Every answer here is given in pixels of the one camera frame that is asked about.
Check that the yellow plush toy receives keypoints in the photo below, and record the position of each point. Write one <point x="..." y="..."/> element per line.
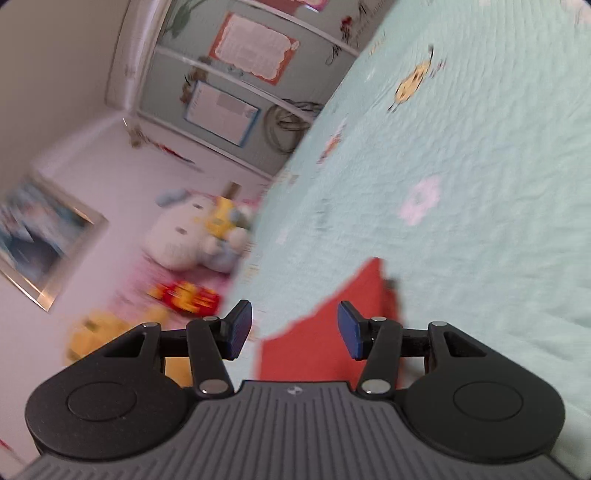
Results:
<point x="97" y="337"/>

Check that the pink-framed wall poster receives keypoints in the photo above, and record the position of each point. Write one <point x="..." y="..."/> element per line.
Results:
<point x="309" y="3"/>

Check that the beige wall socket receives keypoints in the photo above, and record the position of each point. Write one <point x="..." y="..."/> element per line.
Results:
<point x="232" y="189"/>

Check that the framed wedding photo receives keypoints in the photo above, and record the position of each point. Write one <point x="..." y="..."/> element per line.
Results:
<point x="41" y="235"/>

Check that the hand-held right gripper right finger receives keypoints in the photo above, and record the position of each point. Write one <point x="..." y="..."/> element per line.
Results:
<point x="348" y="330"/>

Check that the light green quilted bed cover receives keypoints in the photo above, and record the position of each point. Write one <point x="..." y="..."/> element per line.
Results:
<point x="461" y="138"/>

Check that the red t-shirt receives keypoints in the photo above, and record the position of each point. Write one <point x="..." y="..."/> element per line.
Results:
<point x="318" y="346"/>

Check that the orange-framed wall poster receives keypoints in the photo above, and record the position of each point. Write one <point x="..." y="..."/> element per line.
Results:
<point x="254" y="46"/>

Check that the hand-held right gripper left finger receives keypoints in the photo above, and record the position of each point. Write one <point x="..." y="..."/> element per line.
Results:
<point x="240" y="330"/>

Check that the white cat plush toy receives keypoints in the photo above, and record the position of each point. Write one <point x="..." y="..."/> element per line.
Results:
<point x="180" y="235"/>

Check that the hanging wall ornament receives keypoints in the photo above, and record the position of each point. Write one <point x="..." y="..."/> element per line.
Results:
<point x="138" y="136"/>

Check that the small red yellow toy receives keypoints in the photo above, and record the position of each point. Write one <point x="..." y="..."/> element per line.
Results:
<point x="184" y="295"/>

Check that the grey sliding door wardrobe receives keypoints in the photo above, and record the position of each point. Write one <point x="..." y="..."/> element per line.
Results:
<point x="166" y="83"/>

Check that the blue-framed wall poster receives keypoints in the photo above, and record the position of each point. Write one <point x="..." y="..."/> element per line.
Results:
<point x="221" y="110"/>

